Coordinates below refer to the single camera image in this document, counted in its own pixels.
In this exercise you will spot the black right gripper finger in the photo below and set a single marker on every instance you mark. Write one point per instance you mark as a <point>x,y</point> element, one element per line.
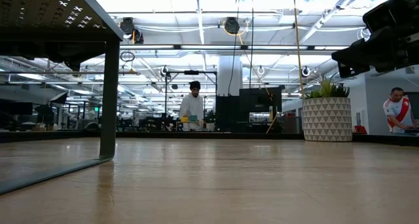
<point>355,70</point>
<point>360,52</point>

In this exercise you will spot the green plant in patterned pot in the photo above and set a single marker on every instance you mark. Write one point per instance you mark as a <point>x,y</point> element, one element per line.
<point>327,119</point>

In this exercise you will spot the red object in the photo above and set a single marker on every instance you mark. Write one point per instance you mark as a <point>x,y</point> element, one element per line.
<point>360,129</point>

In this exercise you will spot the person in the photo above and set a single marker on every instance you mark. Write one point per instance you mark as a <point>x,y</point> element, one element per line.
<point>192,107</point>
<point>400,112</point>

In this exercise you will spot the black monitor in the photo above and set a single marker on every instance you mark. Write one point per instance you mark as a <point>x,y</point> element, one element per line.
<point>260,99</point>

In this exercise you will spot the white building column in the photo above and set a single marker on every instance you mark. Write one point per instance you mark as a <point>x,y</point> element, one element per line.
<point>229,76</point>

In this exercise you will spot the black equipment box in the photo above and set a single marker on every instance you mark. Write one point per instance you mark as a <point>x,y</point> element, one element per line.
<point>226,112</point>

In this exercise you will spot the grey perforated metal shelf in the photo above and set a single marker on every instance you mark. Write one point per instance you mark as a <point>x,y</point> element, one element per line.
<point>109,86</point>

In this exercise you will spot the black background gantry frame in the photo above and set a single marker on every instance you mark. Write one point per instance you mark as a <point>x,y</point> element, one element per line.
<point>191,72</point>

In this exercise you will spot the black aluminium table frame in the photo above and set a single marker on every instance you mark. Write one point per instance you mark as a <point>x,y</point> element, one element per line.
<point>147,135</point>

